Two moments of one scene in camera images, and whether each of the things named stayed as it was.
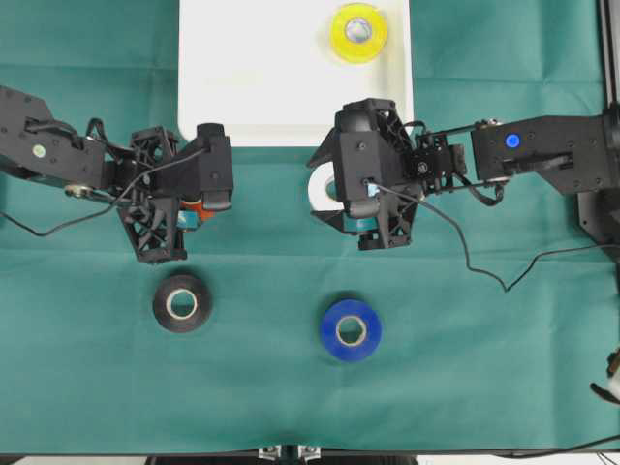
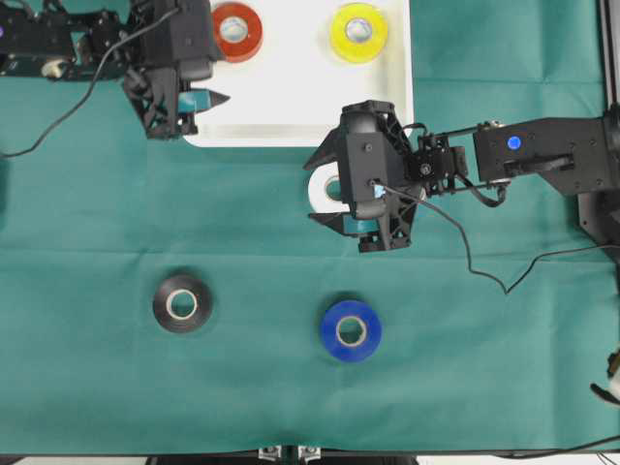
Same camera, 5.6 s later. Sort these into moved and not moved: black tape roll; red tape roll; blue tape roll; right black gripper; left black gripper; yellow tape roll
Moved: left black gripper; red tape roll
Not moved: black tape roll; blue tape roll; right black gripper; yellow tape roll
